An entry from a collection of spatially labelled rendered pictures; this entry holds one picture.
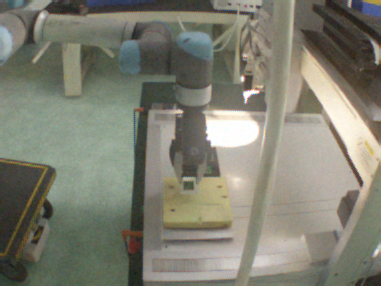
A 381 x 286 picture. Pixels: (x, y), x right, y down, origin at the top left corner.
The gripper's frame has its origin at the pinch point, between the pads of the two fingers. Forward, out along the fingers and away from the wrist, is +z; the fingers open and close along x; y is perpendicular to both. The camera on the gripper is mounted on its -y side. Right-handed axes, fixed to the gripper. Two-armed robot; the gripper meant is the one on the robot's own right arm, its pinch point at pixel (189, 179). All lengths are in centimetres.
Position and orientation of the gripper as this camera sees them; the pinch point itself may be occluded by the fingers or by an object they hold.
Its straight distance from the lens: 99.5
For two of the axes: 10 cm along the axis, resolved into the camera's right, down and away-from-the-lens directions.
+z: -0.3, 8.4, 5.5
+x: -10.0, -0.1, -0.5
